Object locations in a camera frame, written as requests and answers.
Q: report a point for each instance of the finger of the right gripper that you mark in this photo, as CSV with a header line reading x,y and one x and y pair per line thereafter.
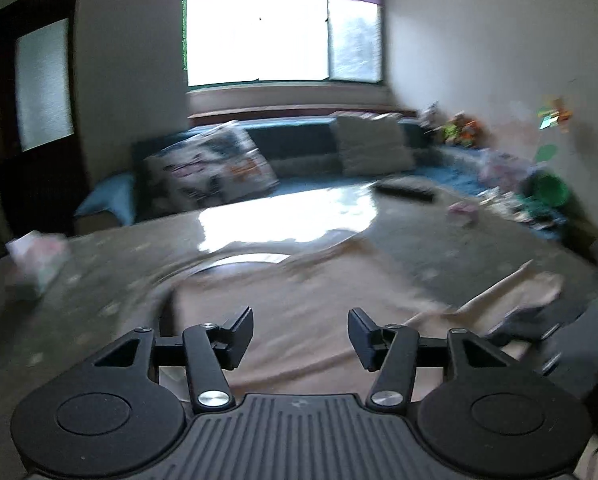
x,y
538,326

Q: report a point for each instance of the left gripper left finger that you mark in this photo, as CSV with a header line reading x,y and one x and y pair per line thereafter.
x,y
211,349

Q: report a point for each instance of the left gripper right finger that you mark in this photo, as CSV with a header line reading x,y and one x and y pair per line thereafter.
x,y
390,351

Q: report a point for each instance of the cream sweatshirt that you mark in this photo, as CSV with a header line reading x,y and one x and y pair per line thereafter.
x,y
300,340

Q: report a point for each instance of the round black induction cooktop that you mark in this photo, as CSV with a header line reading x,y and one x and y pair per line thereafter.
x,y
214,269

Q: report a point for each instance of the green plastic basket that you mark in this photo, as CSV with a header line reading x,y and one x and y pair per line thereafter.
x,y
547,189

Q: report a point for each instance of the clear plastic storage box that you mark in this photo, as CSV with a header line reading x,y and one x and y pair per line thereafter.
x,y
502,170

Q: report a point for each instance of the black remote control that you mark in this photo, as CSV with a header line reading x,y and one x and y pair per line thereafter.
x,y
405,189

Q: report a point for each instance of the teal corner sofa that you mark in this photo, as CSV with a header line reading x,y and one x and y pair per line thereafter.
x,y
303,154

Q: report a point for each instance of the butterfly print pillow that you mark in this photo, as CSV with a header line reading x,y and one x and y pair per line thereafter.
x,y
220,166

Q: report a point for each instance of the tissue box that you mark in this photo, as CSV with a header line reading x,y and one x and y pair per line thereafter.
x,y
37,259

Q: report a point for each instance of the orange plush toy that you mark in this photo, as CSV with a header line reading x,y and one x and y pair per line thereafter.
x,y
470,134

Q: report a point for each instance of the plain beige pillow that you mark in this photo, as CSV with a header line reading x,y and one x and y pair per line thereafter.
x,y
371,146

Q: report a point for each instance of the yellow plush toy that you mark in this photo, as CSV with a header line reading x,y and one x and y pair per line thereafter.
x,y
453,129

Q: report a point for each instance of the colourful paper pinwheel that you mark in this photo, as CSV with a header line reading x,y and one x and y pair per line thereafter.
x,y
555,115

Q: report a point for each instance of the black white plush toy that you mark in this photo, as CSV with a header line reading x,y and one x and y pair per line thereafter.
x,y
430,119

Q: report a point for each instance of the dark wooden door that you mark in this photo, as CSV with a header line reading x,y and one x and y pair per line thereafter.
x,y
43,176

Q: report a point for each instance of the green framed window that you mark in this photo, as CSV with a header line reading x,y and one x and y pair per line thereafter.
x,y
251,41

